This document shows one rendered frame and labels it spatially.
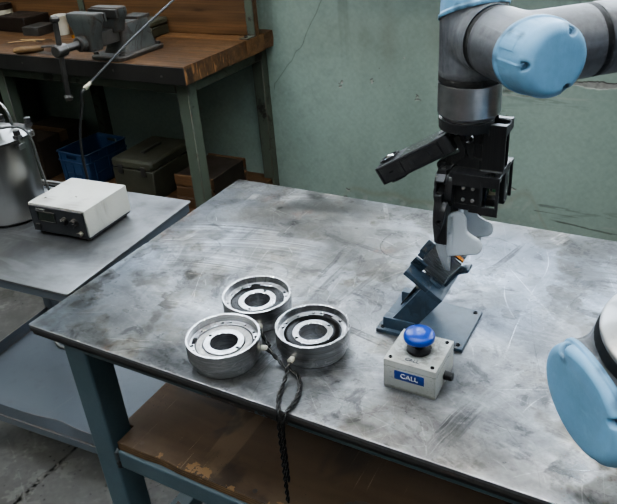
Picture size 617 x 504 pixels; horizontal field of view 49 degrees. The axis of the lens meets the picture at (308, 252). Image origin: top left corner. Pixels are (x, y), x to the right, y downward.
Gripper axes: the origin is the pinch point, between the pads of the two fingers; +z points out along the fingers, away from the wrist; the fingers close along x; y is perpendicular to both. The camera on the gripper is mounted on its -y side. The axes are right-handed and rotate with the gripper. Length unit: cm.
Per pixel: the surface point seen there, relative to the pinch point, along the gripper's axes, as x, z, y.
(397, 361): -15.2, 7.6, -1.2
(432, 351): -11.6, 7.6, 2.2
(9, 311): 51, 92, -186
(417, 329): -11.7, 4.6, 0.2
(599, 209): 149, 61, 7
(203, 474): -21, 37, -33
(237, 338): -17.4, 9.3, -24.3
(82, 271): 5, 24, -81
